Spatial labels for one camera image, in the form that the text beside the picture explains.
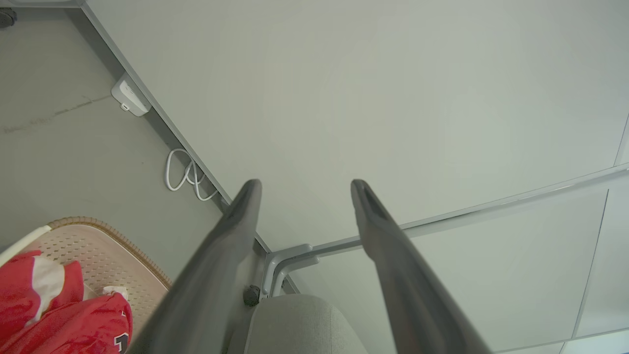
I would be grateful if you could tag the grey metal frame rail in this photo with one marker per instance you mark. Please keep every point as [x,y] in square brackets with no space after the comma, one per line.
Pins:
[491,203]

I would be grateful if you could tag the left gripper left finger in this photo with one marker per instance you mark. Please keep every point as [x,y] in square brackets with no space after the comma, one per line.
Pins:
[211,275]

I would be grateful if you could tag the beige perforated laundry basket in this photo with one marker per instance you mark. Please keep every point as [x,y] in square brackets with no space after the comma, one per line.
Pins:
[115,263]

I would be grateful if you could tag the white power adapter box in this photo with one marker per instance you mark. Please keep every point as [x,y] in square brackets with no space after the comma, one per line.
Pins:
[130,96]

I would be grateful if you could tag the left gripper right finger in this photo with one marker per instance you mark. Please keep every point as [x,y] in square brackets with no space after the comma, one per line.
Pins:
[408,285]

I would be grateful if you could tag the red and white garment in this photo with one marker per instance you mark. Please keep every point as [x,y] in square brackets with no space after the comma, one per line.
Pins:
[73,324]

